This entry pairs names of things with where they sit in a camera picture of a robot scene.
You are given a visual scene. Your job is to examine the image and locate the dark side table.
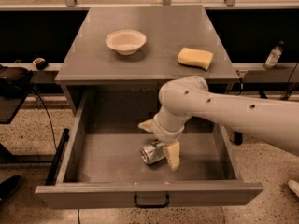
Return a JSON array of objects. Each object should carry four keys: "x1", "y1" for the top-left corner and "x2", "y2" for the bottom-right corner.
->
[{"x1": 0, "y1": 83, "x2": 34, "y2": 124}]

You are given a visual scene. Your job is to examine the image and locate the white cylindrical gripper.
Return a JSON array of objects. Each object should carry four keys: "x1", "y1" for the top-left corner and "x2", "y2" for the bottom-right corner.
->
[{"x1": 138, "y1": 106, "x2": 191, "y2": 171}]

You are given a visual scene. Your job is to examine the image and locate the black power adapter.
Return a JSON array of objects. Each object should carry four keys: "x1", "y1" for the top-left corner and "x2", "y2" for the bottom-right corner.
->
[{"x1": 234, "y1": 132, "x2": 243, "y2": 145}]

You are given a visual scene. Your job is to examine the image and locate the grey open top drawer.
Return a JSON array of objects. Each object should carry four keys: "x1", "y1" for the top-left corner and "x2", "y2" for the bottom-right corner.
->
[{"x1": 36, "y1": 90, "x2": 263, "y2": 209}]

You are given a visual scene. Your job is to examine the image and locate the black chair leg with caster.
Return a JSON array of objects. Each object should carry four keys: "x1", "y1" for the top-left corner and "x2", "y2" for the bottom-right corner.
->
[{"x1": 259, "y1": 91, "x2": 268, "y2": 99}]

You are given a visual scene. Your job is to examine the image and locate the black drawer handle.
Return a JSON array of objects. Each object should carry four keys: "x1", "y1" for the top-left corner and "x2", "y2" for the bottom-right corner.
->
[{"x1": 134, "y1": 194, "x2": 170, "y2": 209}]

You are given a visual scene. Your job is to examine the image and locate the black bag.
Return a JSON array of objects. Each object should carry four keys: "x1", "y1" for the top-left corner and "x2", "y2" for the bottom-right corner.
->
[{"x1": 0, "y1": 65, "x2": 33, "y2": 97}]

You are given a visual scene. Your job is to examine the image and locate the black shoe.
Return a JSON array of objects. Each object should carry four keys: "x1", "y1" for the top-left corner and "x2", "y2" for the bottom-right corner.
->
[{"x1": 0, "y1": 175, "x2": 21, "y2": 202}]

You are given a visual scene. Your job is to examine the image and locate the yellow sponge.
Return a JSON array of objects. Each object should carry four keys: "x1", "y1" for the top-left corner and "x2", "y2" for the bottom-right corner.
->
[{"x1": 178, "y1": 48, "x2": 213, "y2": 71}]

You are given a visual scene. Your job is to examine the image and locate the yellow black tape measure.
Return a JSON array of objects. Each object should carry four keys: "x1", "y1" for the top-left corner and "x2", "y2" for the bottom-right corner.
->
[{"x1": 33, "y1": 58, "x2": 49, "y2": 70}]

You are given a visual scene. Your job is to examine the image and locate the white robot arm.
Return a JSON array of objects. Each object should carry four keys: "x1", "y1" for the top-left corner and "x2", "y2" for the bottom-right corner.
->
[{"x1": 138, "y1": 76, "x2": 299, "y2": 156}]

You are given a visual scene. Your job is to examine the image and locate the black table base bar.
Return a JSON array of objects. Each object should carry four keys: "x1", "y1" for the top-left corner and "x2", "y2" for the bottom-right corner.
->
[{"x1": 45, "y1": 129, "x2": 69, "y2": 186}]

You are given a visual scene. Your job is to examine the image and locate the white paper bowl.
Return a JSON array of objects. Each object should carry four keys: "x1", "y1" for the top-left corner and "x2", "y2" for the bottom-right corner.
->
[{"x1": 106, "y1": 30, "x2": 147, "y2": 55}]

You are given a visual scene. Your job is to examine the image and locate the black thin cable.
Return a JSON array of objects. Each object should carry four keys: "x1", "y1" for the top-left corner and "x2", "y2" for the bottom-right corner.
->
[{"x1": 31, "y1": 83, "x2": 60, "y2": 151}]

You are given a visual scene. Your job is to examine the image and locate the clear plastic bottle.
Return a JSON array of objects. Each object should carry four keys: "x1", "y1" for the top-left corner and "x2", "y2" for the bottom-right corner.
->
[{"x1": 263, "y1": 41, "x2": 284, "y2": 68}]

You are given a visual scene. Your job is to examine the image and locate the grey cabinet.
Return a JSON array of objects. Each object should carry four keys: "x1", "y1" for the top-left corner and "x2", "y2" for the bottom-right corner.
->
[{"x1": 55, "y1": 5, "x2": 238, "y2": 111}]

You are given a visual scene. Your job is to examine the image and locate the white shoe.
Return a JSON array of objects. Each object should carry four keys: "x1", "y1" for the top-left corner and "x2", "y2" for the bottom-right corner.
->
[{"x1": 288, "y1": 179, "x2": 299, "y2": 197}]

